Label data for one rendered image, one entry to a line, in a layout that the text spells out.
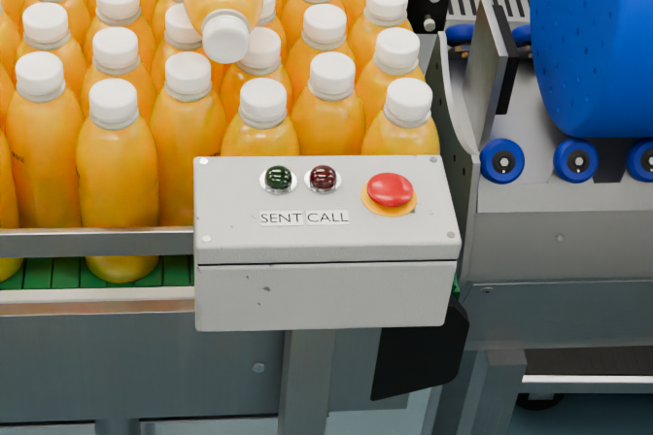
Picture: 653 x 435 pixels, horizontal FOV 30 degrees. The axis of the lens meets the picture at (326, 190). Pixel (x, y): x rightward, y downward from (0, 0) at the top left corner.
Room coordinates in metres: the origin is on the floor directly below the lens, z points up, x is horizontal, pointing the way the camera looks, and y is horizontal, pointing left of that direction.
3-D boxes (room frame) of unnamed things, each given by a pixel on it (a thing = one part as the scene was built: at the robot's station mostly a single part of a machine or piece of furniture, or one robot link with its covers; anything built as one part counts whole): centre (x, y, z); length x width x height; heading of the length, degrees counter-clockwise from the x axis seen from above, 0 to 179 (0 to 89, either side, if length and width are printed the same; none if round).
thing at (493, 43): (1.00, -0.15, 0.99); 0.10 x 0.02 x 0.12; 10
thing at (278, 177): (0.69, 0.04, 1.11); 0.02 x 0.02 x 0.01
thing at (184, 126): (0.82, 0.13, 0.99); 0.07 x 0.07 x 0.19
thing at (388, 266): (0.68, 0.00, 1.05); 0.20 x 0.10 x 0.10; 100
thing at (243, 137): (0.79, 0.06, 0.99); 0.07 x 0.07 x 0.19
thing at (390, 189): (0.68, -0.05, 1.11); 0.04 x 0.04 x 0.01
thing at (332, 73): (0.84, 0.01, 1.09); 0.04 x 0.04 x 0.02
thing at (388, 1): (0.96, -0.04, 1.09); 0.04 x 0.04 x 0.02
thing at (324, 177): (0.69, 0.00, 1.11); 0.02 x 0.02 x 0.01
